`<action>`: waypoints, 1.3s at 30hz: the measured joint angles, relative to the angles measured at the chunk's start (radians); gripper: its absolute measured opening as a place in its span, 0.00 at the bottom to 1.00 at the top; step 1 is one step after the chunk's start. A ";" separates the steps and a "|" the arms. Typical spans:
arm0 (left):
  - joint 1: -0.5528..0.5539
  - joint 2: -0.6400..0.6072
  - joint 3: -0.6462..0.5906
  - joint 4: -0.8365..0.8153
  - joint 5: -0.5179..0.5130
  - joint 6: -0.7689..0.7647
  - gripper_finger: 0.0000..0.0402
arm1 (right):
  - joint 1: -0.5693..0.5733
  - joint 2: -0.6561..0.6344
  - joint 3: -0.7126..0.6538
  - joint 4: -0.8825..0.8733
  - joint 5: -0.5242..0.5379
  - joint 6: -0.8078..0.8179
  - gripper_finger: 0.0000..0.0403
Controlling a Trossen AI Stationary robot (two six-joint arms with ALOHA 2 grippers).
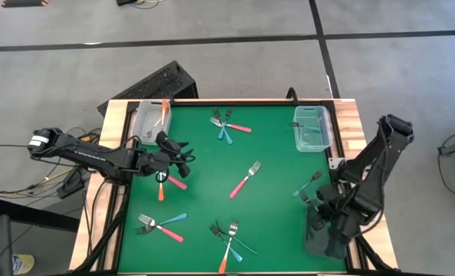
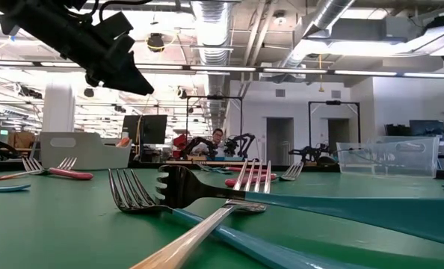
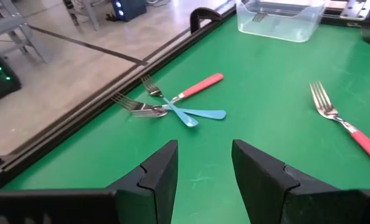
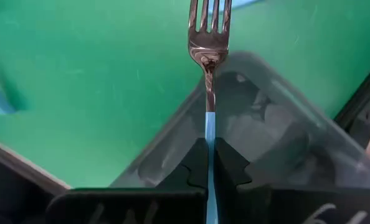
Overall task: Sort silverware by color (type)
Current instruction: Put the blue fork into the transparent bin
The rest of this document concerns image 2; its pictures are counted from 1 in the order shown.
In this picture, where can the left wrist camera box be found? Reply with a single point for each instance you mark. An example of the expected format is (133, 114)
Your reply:
(113, 26)

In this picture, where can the silver ventilation duct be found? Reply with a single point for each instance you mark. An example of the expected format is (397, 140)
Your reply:
(211, 37)
(319, 26)

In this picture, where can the black ceiling fixture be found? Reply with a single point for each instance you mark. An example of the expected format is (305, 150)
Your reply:
(155, 42)

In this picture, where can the grey door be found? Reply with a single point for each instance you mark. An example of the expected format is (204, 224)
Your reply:
(280, 142)
(338, 132)

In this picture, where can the white round column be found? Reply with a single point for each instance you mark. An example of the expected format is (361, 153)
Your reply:
(57, 108)

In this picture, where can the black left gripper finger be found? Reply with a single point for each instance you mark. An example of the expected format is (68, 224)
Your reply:
(125, 80)

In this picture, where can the person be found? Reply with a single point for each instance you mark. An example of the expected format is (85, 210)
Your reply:
(217, 135)

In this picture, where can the white plastic bin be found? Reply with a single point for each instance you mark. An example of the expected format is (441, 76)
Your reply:
(87, 153)

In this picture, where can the black background rig frame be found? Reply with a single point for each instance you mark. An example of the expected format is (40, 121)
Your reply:
(334, 102)
(214, 97)

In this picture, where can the cardboard box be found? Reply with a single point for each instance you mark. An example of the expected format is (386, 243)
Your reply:
(20, 139)

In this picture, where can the clear plastic bin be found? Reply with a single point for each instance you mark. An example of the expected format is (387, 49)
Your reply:
(390, 164)

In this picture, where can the black monitor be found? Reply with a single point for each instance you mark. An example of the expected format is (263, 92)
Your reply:
(425, 127)
(151, 129)

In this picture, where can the frame bar with light strips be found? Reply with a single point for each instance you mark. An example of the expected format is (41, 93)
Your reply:
(222, 68)

